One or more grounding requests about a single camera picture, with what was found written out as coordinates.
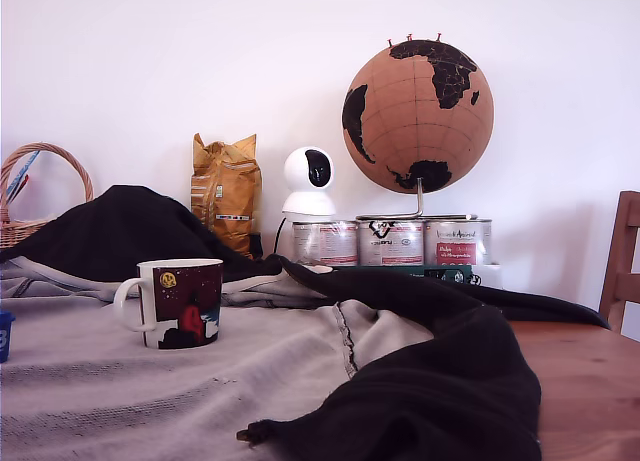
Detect white box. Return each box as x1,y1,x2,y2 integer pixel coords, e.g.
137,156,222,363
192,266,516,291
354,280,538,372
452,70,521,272
469,263,504,290

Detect blue coffee capsule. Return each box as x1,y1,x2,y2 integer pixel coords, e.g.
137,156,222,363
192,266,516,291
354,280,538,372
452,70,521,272
0,310,17,364

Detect silver tin with red label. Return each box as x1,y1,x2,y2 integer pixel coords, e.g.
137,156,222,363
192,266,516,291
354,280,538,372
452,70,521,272
291,220,360,268

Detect silver tin with black logo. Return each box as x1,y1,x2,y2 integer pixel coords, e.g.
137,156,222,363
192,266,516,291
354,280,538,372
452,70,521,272
357,219,426,267

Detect red pen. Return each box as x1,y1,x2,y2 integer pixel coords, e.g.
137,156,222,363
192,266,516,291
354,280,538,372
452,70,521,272
9,174,31,203

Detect yellow coffee bag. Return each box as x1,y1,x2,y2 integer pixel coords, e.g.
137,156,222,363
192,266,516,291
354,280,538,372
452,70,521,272
189,132,264,261

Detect dark green flat box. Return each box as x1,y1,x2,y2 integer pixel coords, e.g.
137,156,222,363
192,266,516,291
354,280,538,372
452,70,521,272
330,263,474,285

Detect black camera cable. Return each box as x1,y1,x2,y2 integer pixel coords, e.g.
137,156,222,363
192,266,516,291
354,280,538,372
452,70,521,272
272,215,287,257

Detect cork globe with metal stand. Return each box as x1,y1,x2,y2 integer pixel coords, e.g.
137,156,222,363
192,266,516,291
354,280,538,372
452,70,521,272
341,39,496,221

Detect black and grey sweatshirt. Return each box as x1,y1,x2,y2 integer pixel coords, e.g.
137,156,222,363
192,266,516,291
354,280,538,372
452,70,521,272
0,184,612,461

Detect wicker basket with handle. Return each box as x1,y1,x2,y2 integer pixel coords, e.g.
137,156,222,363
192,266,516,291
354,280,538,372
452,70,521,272
0,141,96,253

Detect white round security camera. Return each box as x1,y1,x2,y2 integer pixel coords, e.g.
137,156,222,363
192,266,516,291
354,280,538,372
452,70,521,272
280,145,338,218

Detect blue pen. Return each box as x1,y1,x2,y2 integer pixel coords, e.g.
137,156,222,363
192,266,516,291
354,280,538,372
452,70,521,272
3,149,42,205

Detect silver tin with script label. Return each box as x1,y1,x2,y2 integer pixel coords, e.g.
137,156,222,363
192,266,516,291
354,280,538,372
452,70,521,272
423,218,494,267

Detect wooden chair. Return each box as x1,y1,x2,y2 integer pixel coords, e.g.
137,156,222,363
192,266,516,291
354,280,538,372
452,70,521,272
598,190,640,335

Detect red picture coffee mug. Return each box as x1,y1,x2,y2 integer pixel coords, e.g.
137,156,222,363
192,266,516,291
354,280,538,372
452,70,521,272
113,258,224,351

